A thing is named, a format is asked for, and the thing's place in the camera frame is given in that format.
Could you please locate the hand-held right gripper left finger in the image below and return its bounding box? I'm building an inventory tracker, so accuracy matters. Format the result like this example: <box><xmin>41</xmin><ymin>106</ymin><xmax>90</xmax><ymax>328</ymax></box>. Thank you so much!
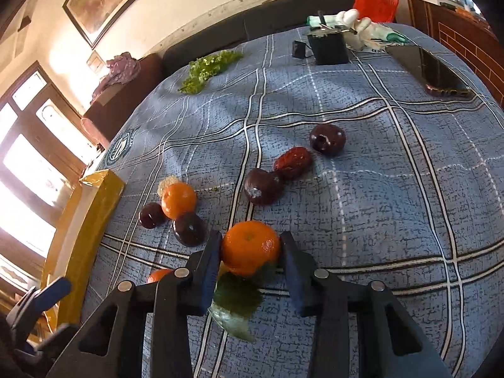
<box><xmin>45</xmin><ymin>230</ymin><xmax>223</xmax><ymax>378</ymax></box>

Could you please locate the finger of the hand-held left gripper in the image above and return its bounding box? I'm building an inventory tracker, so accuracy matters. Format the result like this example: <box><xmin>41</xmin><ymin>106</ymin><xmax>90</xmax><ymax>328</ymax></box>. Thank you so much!
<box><xmin>6</xmin><ymin>276</ymin><xmax>73</xmax><ymax>324</ymax></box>
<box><xmin>12</xmin><ymin>323</ymin><xmax>79</xmax><ymax>361</ymax></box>

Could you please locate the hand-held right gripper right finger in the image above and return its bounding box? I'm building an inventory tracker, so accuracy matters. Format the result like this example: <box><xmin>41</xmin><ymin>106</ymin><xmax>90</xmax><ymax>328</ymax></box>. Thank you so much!
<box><xmin>279</xmin><ymin>232</ymin><xmax>453</xmax><ymax>378</ymax></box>

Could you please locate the tangerine with green leaf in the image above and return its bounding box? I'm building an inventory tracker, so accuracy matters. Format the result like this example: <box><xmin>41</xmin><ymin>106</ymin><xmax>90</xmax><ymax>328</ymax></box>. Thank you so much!
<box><xmin>208</xmin><ymin>220</ymin><xmax>282</xmax><ymax>343</ymax></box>

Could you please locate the small tangerine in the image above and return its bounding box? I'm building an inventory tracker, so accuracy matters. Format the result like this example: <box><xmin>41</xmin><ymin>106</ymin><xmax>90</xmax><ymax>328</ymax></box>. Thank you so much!
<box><xmin>147</xmin><ymin>268</ymin><xmax>174</xmax><ymax>284</ymax></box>

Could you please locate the yellow cardboard box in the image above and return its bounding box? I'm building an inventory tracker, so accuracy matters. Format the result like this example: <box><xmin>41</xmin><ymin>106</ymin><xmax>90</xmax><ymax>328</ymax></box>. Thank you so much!
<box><xmin>41</xmin><ymin>169</ymin><xmax>124</xmax><ymax>333</ymax></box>

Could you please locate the tangerine with dry leaf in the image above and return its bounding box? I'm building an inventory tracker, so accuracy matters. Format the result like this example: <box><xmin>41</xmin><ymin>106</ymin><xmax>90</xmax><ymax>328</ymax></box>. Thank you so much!
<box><xmin>157</xmin><ymin>176</ymin><xmax>198</xmax><ymax>220</ymax></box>

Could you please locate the small dark plum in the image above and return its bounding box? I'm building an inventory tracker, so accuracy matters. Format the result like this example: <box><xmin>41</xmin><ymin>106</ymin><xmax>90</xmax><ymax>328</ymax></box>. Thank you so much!
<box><xmin>139</xmin><ymin>203</ymin><xmax>167</xmax><ymax>229</ymax></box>

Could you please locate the dark plum with white spot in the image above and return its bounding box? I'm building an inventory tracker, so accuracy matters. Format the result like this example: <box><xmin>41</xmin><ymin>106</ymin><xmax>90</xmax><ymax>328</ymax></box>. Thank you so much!
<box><xmin>243</xmin><ymin>168</ymin><xmax>285</xmax><ymax>206</ymax></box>

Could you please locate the dark plum with stem dimple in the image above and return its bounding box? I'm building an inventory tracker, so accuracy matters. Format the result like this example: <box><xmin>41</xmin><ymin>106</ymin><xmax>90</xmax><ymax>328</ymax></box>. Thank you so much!
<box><xmin>309</xmin><ymin>123</ymin><xmax>347</xmax><ymax>157</ymax></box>

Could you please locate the blue plaid blanket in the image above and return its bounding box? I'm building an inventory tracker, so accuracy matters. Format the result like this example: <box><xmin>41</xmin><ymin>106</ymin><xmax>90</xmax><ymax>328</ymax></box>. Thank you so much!
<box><xmin>81</xmin><ymin>23</ymin><xmax>504</xmax><ymax>378</ymax></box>

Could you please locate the red jujube date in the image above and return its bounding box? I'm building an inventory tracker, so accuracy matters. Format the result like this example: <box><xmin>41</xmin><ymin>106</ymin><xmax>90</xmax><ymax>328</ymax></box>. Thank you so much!
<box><xmin>273</xmin><ymin>146</ymin><xmax>313</xmax><ymax>180</ymax></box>

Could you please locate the wooden framed window door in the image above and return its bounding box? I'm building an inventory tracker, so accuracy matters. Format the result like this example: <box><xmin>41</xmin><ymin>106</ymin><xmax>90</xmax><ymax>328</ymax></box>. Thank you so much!
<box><xmin>0</xmin><ymin>61</ymin><xmax>101</xmax><ymax>284</ymax></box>

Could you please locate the brown armchair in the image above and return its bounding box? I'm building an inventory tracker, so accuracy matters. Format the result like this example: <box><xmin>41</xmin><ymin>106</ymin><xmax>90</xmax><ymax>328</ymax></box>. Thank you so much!
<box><xmin>81</xmin><ymin>53</ymin><xmax>165</xmax><ymax>148</ymax></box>

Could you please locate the green lettuce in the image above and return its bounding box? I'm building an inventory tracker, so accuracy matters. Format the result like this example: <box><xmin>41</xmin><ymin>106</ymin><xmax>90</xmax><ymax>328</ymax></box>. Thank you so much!
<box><xmin>179</xmin><ymin>49</ymin><xmax>245</xmax><ymax>95</ymax></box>

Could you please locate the purple cloth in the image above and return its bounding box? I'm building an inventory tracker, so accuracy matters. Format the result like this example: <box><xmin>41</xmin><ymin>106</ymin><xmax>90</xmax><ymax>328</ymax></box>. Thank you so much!
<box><xmin>90</xmin><ymin>52</ymin><xmax>141</xmax><ymax>105</ymax></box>

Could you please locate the black box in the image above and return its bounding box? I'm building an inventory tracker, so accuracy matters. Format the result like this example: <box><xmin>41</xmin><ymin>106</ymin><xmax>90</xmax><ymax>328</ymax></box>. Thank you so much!
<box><xmin>307</xmin><ymin>31</ymin><xmax>350</xmax><ymax>66</ymax></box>

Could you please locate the black smartphone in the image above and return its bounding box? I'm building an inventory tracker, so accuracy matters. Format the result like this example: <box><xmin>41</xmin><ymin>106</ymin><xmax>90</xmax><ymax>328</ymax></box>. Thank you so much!
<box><xmin>385</xmin><ymin>45</ymin><xmax>476</xmax><ymax>98</ymax></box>

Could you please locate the white plastic bag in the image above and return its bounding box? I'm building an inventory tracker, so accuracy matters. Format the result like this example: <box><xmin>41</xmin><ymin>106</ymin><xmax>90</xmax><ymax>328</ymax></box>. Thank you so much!
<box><xmin>307</xmin><ymin>9</ymin><xmax>410</xmax><ymax>53</ymax></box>

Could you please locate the dark grey headboard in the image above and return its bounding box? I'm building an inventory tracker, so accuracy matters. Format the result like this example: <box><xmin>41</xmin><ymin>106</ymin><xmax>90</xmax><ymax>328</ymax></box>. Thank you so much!
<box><xmin>162</xmin><ymin>0</ymin><xmax>396</xmax><ymax>77</ymax></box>

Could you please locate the framed painting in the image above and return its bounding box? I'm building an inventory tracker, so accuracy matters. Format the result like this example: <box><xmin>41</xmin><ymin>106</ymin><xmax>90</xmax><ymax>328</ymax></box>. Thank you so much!
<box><xmin>62</xmin><ymin>0</ymin><xmax>176</xmax><ymax>50</ymax></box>

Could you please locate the brown wooden cabinet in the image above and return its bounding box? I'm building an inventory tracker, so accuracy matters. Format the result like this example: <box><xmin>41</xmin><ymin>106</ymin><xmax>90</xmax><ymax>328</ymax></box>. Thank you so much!
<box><xmin>398</xmin><ymin>0</ymin><xmax>504</xmax><ymax>109</ymax></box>

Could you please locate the wall switch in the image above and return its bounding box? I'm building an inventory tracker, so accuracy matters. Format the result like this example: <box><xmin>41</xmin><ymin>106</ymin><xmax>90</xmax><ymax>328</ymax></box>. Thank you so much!
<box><xmin>87</xmin><ymin>50</ymin><xmax>105</xmax><ymax>75</ymax></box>

